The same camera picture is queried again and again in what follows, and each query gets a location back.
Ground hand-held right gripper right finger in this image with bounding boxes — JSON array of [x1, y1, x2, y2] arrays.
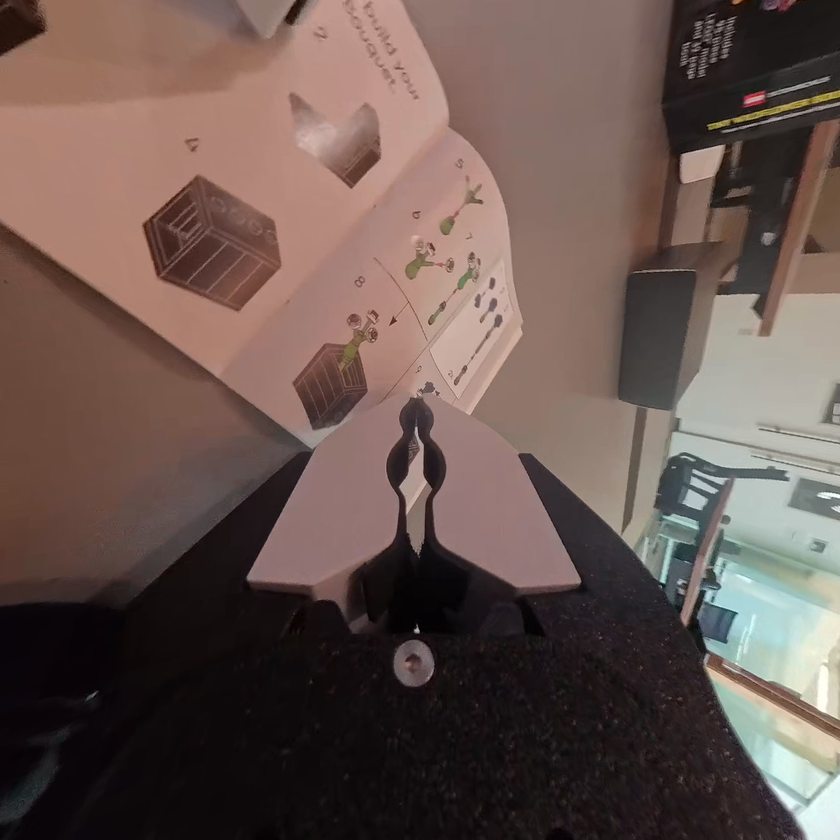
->
[[420, 398, 582, 618]]

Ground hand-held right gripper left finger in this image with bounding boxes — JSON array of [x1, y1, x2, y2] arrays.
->
[[247, 398, 421, 618]]

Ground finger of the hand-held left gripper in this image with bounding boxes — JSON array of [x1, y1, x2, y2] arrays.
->
[[230, 0, 316, 40]]

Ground white instruction booklet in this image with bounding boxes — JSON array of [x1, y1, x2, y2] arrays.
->
[[0, 0, 526, 450]]

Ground black glossy cardboard box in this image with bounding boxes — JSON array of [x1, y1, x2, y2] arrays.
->
[[661, 0, 840, 154]]

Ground grey desk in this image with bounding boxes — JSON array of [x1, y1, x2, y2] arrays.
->
[[0, 0, 690, 631]]

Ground black office chair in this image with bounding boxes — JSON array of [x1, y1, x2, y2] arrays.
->
[[653, 451, 792, 526]]

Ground black board on white stand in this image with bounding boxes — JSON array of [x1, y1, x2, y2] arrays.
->
[[676, 142, 729, 187]]

